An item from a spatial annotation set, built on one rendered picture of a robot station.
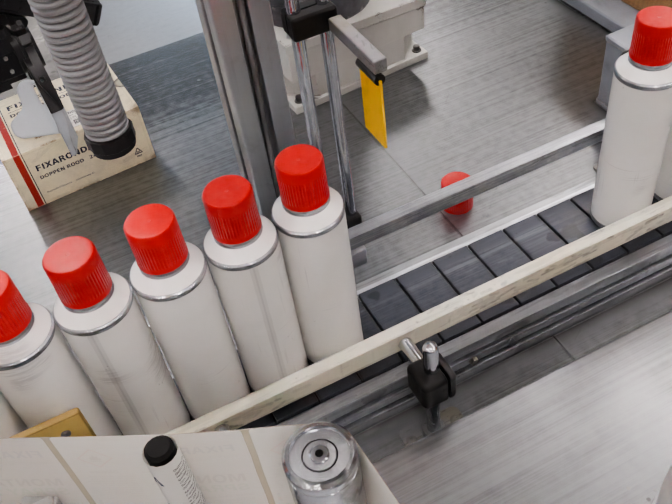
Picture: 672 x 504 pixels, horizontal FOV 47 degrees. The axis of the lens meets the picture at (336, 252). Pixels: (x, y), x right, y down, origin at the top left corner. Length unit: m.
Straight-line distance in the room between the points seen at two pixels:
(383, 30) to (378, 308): 0.43
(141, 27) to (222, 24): 0.67
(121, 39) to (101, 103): 0.69
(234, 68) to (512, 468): 0.36
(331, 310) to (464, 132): 0.41
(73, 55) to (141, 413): 0.25
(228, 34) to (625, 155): 0.34
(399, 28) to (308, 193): 0.53
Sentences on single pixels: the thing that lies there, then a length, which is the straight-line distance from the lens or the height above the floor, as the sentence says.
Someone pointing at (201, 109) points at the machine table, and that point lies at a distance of 1.04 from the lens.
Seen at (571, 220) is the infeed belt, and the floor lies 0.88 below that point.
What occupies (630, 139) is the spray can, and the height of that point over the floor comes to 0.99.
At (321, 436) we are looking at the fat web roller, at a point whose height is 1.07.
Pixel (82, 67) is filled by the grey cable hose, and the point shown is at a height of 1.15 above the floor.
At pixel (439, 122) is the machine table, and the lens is 0.96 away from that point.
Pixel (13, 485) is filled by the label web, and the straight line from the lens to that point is 0.51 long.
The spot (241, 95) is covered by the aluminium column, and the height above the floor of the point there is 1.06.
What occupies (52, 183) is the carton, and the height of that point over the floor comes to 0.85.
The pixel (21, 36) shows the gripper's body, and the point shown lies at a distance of 0.90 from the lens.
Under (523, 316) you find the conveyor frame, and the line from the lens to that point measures 0.68.
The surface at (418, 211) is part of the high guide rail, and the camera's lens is 0.65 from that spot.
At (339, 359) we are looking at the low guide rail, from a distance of 0.61.
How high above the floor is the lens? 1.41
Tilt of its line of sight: 46 degrees down
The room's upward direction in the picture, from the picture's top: 9 degrees counter-clockwise
